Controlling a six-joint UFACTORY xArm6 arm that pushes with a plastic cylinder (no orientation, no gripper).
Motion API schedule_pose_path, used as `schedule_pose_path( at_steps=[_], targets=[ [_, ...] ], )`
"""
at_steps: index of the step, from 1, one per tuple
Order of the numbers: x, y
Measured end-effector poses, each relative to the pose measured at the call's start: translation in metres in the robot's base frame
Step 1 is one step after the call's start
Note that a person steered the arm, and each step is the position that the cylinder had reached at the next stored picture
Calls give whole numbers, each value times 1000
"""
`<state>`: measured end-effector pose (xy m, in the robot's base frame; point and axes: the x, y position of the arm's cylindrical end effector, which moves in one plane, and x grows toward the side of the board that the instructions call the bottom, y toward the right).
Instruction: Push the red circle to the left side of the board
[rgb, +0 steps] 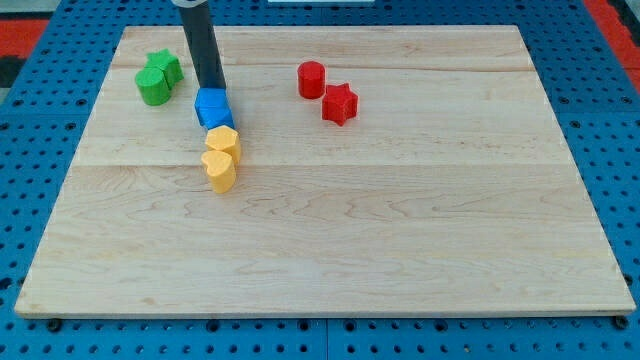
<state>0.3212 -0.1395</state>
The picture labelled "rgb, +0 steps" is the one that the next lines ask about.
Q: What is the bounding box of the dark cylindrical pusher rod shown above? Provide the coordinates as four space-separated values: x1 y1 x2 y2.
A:
176 1 226 89

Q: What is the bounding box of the yellow heart block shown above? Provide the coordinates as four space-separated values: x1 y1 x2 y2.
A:
201 150 236 194

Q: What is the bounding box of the green cylinder block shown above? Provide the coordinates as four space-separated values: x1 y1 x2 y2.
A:
134 68 171 106

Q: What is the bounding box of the green star block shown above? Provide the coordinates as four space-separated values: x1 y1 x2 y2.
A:
146 49 184 90

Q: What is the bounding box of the red cylinder block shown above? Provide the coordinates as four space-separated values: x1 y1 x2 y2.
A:
297 61 326 99

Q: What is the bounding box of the yellow hexagon block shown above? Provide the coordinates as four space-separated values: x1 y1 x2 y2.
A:
205 125 242 165

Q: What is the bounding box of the wooden board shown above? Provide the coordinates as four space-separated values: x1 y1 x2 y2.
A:
15 25 636 319

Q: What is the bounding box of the red star block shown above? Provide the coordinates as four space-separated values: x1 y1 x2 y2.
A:
321 83 359 127

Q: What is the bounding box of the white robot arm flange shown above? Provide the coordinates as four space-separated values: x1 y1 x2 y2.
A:
171 0 207 8

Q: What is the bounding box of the blue cube block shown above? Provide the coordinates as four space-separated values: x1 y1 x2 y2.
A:
194 88 235 130

